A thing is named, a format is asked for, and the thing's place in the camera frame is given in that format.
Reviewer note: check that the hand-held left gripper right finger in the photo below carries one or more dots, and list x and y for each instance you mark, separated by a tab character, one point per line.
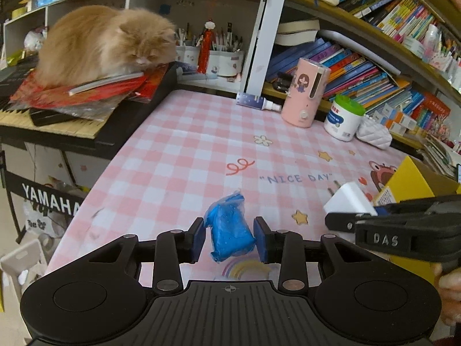
261	242

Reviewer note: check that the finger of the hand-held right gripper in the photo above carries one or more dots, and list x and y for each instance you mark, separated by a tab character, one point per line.
417	207
340	221

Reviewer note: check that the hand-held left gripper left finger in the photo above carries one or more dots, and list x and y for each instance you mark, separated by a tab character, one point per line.
198	240

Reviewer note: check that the white plug charger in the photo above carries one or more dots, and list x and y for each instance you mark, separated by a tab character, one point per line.
351	200

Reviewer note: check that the blue plastic packet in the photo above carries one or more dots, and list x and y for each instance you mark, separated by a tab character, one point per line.
227	230

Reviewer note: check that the yellow cardboard box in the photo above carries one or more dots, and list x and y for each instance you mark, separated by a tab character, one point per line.
410	176

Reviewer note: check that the person's right hand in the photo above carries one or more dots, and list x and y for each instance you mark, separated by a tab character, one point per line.
450	295

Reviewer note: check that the stack of open booklets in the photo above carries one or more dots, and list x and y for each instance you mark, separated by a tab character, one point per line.
439	158

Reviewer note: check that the colourful flower ornament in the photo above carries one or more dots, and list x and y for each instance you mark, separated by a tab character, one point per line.
441	128

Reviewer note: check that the white quilted pouch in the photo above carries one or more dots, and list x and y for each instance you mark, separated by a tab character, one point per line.
374	133

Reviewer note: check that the pink checkered tablecloth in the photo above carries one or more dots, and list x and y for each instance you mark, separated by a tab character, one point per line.
173	158

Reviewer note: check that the small white orange boxes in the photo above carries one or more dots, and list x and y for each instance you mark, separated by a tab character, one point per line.
396	120

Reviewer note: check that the white jar green lid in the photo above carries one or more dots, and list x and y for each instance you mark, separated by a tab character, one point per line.
342	120

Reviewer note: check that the black electronic keyboard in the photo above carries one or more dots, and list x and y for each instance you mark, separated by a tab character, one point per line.
119	133

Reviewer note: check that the pink humidifier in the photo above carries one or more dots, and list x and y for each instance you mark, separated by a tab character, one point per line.
302	90

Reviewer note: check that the small spray bottle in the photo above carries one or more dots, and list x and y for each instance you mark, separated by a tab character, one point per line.
252	100

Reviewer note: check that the row of colourful books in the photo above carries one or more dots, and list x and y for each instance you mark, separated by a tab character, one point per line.
360	75

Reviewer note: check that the white plastic stool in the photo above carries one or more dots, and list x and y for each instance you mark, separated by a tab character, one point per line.
21	263

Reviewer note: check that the white pen holders with pens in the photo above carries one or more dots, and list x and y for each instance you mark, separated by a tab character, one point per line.
223	61

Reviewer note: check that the thin white-edged book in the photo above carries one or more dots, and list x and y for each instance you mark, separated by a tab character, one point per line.
104	83

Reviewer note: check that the red tassel ornament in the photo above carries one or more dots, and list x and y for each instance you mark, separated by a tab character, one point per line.
206	50

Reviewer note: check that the black keyboard stand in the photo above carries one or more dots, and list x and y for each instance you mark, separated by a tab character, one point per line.
14	187

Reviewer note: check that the thick white-paged books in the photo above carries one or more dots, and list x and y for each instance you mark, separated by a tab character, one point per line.
297	32

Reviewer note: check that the shelf row of thin books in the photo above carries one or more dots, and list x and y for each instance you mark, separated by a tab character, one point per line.
403	10

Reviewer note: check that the red paper packets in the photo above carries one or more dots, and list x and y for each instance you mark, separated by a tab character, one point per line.
54	97

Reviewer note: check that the white wooden bookshelf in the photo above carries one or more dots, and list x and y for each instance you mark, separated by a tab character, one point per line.
264	25

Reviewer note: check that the orange fluffy cat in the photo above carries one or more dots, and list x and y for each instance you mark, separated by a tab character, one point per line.
90	39

